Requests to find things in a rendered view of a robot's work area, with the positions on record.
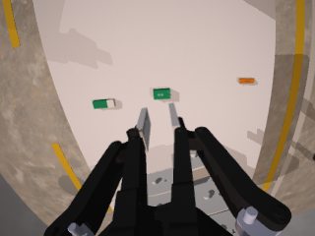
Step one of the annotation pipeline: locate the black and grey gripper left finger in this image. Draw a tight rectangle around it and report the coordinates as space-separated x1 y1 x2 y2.
43 107 151 236

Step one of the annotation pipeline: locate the orange aa battery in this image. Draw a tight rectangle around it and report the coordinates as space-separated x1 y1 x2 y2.
238 78 255 84

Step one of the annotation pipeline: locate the grey drawer front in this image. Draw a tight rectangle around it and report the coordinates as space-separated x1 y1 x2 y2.
211 212 239 236
194 182 229 215
190 150 212 186
148 194 171 207
147 169 173 198

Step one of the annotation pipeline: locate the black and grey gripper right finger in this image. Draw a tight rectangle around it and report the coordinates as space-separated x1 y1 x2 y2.
168 102 291 236

